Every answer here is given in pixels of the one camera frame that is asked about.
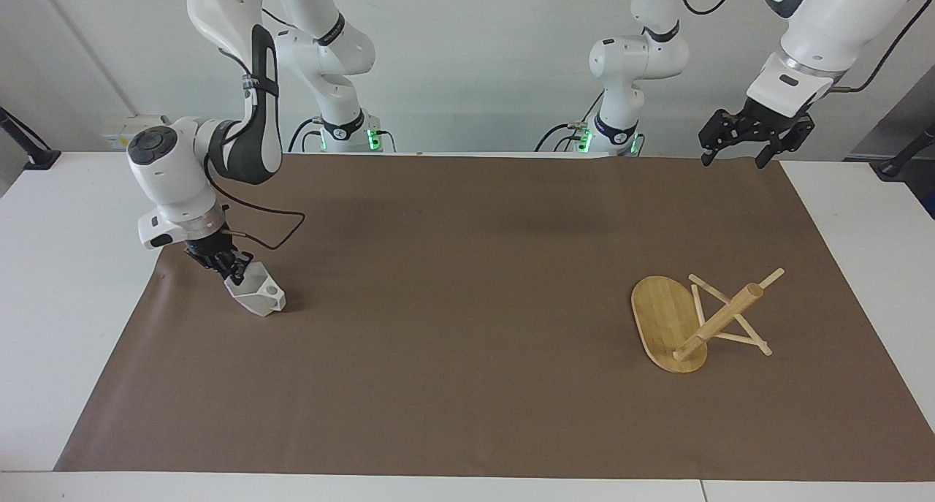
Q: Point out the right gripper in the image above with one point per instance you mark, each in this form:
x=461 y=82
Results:
x=207 y=243

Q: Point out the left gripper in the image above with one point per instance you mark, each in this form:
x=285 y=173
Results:
x=771 y=120

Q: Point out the white cup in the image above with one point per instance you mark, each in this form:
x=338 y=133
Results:
x=256 y=291

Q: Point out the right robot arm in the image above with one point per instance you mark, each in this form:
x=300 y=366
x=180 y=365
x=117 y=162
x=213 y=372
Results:
x=175 y=173

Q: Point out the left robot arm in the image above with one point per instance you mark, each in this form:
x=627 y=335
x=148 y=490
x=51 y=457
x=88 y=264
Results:
x=635 y=56

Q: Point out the wooden cup rack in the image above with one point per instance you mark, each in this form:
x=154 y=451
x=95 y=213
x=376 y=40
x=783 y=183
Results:
x=666 y=319

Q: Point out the black stand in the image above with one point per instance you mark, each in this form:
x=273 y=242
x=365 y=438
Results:
x=33 y=151
x=902 y=158

